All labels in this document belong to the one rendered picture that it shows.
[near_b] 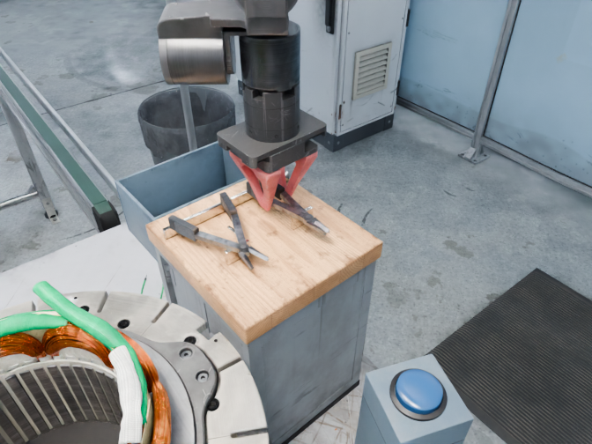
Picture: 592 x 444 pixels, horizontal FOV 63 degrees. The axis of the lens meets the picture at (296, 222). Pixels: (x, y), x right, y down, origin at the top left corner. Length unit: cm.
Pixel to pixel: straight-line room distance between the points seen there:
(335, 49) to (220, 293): 211
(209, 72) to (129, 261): 58
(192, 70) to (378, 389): 33
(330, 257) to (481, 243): 179
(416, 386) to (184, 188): 44
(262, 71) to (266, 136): 7
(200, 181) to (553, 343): 152
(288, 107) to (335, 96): 213
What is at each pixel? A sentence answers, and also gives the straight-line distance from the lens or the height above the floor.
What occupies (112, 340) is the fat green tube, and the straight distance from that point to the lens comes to 36.
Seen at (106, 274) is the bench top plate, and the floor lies 78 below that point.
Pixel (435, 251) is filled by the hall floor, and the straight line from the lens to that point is 218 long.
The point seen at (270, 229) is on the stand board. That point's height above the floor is 107.
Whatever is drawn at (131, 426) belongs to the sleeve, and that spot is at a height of 115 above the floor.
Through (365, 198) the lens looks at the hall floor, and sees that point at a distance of 242.
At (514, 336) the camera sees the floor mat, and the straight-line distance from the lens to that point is 194.
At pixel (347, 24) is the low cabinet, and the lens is 249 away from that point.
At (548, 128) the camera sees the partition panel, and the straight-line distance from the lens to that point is 261.
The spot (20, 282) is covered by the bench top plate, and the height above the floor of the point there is 78.
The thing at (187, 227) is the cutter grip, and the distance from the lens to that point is 53.
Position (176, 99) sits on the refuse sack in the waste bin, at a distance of 220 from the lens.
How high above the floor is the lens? 142
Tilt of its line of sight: 39 degrees down
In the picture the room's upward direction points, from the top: straight up
